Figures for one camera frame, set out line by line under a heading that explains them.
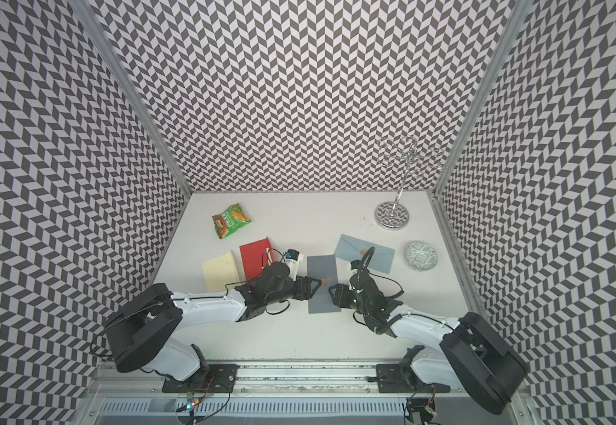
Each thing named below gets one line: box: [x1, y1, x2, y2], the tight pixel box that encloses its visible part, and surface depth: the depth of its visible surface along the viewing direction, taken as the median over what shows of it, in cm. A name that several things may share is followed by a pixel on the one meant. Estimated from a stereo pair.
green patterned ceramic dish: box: [403, 240, 439, 272], surface depth 98 cm
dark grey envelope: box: [306, 254, 342, 314], surface depth 97 cm
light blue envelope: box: [333, 233, 396, 276], surface depth 103 cm
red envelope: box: [238, 236, 274, 281], surface depth 101 cm
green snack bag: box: [211, 201, 252, 240], surface depth 107 cm
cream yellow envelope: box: [201, 251, 240, 294], surface depth 97 cm
